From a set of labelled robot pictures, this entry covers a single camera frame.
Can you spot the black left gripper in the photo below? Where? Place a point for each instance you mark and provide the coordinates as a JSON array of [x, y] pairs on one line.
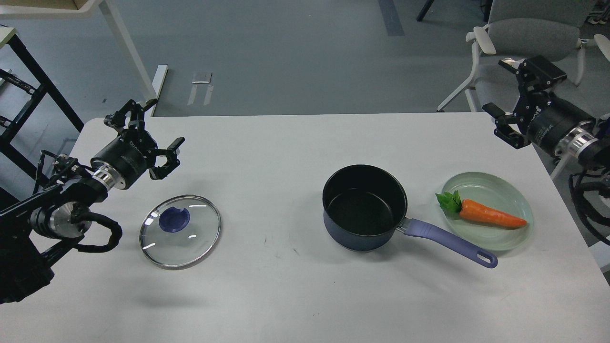
[[133, 152]]

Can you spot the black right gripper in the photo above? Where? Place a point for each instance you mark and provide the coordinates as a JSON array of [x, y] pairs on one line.
[[544, 120]]

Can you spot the glass pot lid purple knob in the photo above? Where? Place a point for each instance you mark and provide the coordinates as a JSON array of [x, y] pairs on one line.
[[180, 232]]

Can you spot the blue saucepan purple handle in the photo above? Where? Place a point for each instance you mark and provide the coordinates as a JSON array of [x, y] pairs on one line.
[[363, 206]]

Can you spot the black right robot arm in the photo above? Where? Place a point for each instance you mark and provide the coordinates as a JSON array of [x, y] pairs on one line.
[[590, 148]]

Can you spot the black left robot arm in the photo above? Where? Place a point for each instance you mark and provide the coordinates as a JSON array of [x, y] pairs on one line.
[[38, 231]]

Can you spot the grey white office chair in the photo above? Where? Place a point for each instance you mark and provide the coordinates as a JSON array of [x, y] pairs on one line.
[[521, 29]]

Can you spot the pale green glass plate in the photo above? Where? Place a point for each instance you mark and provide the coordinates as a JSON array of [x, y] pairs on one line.
[[495, 193]]

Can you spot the black metal rack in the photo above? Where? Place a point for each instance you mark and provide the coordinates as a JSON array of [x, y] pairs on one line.
[[11, 127]]

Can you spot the orange toy carrot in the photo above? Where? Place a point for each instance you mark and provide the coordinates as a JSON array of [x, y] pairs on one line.
[[468, 209]]

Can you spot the white desk leg frame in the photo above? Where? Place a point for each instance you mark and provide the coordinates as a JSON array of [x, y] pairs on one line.
[[66, 9]]

